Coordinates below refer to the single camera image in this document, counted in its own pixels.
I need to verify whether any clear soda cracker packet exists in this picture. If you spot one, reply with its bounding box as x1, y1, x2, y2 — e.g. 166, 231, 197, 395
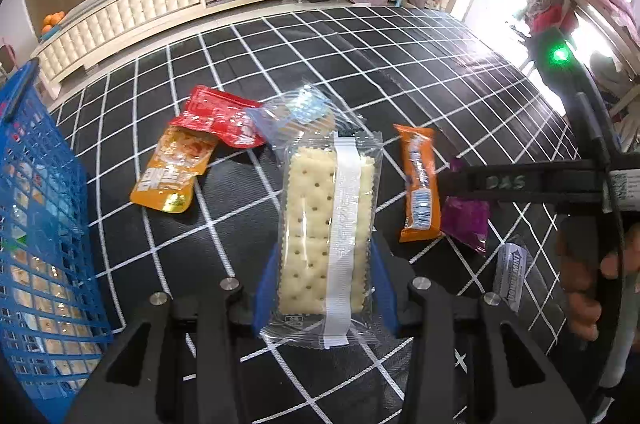
260, 129, 385, 350

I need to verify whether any blue plastic basket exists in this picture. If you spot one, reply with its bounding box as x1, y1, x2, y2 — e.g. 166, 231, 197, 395
0, 57, 115, 405

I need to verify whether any red garment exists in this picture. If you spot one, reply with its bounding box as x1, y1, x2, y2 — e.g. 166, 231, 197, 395
527, 0, 576, 38

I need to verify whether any red snack pouch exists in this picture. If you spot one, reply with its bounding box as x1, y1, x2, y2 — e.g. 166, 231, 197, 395
167, 85, 266, 149

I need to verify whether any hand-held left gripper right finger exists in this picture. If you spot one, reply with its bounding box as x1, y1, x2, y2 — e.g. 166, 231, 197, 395
367, 237, 586, 424

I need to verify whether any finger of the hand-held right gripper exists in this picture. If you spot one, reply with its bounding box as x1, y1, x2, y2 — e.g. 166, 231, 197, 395
434, 160, 608, 207

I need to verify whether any pale purple snack packet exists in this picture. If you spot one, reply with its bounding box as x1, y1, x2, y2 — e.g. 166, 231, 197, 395
492, 241, 530, 300

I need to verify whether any clothes drying rack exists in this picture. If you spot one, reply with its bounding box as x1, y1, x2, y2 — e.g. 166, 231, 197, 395
515, 0, 640, 125

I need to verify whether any clear blue cookie packet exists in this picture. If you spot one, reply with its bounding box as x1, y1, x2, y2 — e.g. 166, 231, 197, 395
245, 84, 337, 155

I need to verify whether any cream TV cabinet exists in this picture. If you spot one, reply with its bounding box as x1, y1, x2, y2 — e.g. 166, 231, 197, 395
30, 0, 299, 98

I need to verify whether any black checked tablecloth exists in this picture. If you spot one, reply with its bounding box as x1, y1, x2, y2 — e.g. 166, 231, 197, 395
47, 4, 601, 424

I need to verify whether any orange snack pouch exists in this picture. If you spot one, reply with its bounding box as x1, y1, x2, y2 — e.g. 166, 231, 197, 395
130, 127, 218, 214

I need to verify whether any pile of oranges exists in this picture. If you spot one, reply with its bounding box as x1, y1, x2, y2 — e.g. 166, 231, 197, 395
41, 12, 66, 34

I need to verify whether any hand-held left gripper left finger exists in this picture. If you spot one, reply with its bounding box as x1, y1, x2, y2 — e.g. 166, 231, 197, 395
65, 244, 281, 424

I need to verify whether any magenta snack packet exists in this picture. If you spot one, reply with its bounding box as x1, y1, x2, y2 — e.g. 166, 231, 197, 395
440, 159, 492, 255

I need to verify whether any person's right hand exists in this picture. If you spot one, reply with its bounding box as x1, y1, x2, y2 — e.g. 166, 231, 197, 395
555, 219, 640, 341

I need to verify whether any orange snack bar packet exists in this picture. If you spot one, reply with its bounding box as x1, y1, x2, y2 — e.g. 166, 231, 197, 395
393, 124, 445, 245

